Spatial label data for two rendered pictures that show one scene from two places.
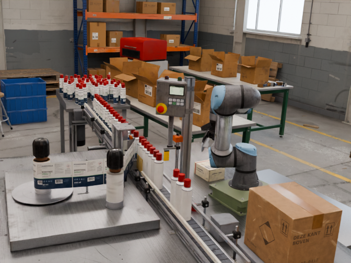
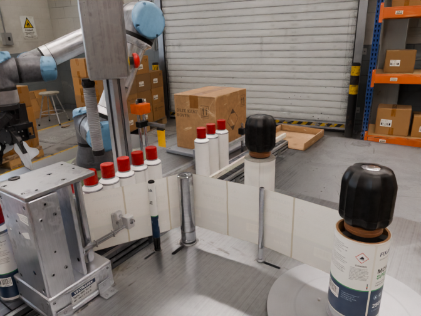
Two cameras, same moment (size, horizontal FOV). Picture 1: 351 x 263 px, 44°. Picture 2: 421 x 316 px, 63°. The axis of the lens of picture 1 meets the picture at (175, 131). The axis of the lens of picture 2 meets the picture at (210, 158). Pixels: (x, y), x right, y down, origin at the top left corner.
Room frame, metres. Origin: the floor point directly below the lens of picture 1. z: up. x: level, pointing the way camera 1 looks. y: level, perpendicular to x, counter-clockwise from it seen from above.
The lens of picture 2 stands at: (2.56, 0.97, 1.38)
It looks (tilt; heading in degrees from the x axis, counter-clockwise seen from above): 20 degrees down; 239
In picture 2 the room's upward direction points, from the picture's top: 2 degrees counter-clockwise
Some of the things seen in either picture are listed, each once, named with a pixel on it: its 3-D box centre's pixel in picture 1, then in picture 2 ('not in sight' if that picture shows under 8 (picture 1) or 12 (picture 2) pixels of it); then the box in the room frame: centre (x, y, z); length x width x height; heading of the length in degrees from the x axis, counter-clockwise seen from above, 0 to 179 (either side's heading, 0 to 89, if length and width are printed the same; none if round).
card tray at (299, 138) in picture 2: not in sight; (291, 136); (1.24, -0.33, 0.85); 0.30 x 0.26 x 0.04; 23
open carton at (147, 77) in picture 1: (155, 86); not in sight; (4.77, 0.24, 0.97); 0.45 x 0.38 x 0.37; 126
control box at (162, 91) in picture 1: (173, 97); (103, 39); (2.30, 0.02, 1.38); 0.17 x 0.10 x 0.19; 78
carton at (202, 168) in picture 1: (209, 170); not in sight; (2.56, -0.22, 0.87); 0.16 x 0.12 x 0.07; 33
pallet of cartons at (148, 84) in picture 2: not in sight; (122, 94); (0.93, -4.24, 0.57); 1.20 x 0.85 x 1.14; 35
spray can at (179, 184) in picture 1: (180, 193); (211, 151); (1.94, -0.04, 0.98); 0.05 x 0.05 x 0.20
